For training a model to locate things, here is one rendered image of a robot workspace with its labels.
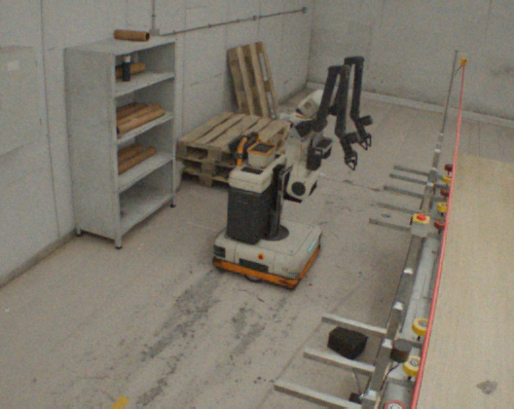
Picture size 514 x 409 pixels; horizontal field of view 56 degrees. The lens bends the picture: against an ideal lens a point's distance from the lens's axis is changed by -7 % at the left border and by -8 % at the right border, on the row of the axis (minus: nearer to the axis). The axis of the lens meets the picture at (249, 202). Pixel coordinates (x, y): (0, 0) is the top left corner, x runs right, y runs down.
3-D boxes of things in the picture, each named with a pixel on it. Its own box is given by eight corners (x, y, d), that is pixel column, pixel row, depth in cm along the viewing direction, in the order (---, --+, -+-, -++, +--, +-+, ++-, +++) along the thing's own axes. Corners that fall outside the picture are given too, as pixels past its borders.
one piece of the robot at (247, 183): (222, 251, 383) (228, 144, 347) (251, 221, 429) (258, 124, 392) (265, 263, 372) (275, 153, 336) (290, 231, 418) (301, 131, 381)
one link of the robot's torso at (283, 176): (274, 204, 373) (276, 171, 362) (286, 189, 396) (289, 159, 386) (309, 211, 364) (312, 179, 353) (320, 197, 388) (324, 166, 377)
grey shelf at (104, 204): (76, 236, 422) (62, 48, 354) (135, 196, 497) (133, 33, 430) (119, 249, 407) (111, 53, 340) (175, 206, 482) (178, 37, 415)
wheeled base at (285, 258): (210, 267, 388) (210, 239, 377) (244, 231, 441) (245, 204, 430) (295, 292, 365) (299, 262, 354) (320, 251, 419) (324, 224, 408)
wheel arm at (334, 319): (320, 323, 218) (321, 316, 216) (322, 318, 220) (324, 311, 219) (420, 351, 203) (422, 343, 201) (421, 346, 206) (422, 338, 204)
